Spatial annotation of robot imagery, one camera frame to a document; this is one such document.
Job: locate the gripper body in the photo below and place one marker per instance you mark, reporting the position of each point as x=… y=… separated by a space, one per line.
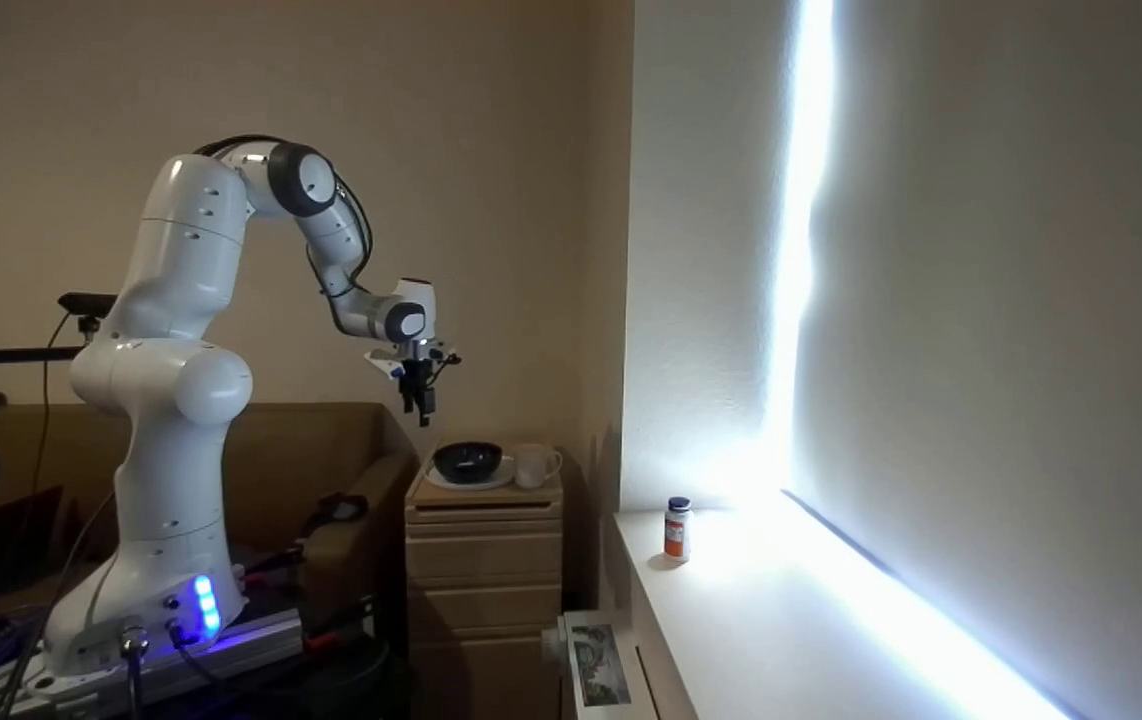
x=416 y=377

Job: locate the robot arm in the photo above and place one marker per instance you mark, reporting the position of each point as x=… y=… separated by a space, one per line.
x=181 y=300

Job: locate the black bowl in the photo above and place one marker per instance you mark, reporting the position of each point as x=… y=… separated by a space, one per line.
x=468 y=460

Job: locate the brown sofa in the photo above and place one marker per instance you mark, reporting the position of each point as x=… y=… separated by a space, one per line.
x=311 y=450

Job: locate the white plate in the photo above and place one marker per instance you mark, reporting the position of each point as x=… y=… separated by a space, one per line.
x=506 y=477

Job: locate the white mug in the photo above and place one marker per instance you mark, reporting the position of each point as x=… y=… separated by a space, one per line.
x=531 y=466

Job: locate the black device on sofa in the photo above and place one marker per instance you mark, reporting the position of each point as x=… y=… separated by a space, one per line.
x=336 y=508

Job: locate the wooden drawer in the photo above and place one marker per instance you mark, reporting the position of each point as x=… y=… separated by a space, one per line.
x=483 y=607
x=483 y=556
x=483 y=680

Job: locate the wooden drawer cabinet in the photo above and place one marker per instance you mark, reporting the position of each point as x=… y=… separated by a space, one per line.
x=483 y=600

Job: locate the white orange pill bottle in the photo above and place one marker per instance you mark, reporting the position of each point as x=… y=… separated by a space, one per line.
x=677 y=535

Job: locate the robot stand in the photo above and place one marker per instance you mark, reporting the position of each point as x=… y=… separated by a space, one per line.
x=251 y=640

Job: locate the white box with picture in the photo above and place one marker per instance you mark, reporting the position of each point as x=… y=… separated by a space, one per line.
x=599 y=665

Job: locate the white window blind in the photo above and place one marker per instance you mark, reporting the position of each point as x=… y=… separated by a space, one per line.
x=1011 y=300

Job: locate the camera on mount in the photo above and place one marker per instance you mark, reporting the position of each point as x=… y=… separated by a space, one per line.
x=86 y=302

